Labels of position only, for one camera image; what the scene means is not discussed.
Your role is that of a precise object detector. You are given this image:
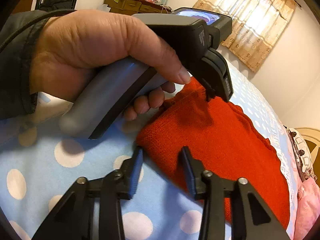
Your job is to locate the patterned grey white pillow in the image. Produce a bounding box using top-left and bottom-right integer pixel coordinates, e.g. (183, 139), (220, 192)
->
(286, 128), (317, 181)

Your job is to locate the left dark sleeve forearm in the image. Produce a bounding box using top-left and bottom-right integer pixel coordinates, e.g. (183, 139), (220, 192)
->
(1, 9), (74, 120)

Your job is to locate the beige curtain far window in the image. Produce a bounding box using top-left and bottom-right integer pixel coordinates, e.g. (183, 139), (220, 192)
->
(194, 0), (296, 73)

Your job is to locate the pink folded quilt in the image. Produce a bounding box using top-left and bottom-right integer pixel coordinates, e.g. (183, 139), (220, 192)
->
(293, 177), (320, 239)

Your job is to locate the cream round headboard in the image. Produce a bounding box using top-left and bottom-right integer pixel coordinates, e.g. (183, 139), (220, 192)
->
(297, 127), (320, 186)

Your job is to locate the brown wooden desk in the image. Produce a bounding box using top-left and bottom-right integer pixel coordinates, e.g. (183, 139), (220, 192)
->
(104, 0), (172, 15)

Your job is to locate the person left hand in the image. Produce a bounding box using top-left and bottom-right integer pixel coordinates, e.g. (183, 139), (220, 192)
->
(29, 10), (190, 120)

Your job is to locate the red knitted sweater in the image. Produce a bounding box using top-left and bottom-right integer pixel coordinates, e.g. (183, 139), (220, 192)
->
(136, 79), (290, 228)

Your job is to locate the blue polka dot bedsheet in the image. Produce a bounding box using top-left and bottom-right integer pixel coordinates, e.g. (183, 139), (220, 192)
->
(0, 44), (301, 240)

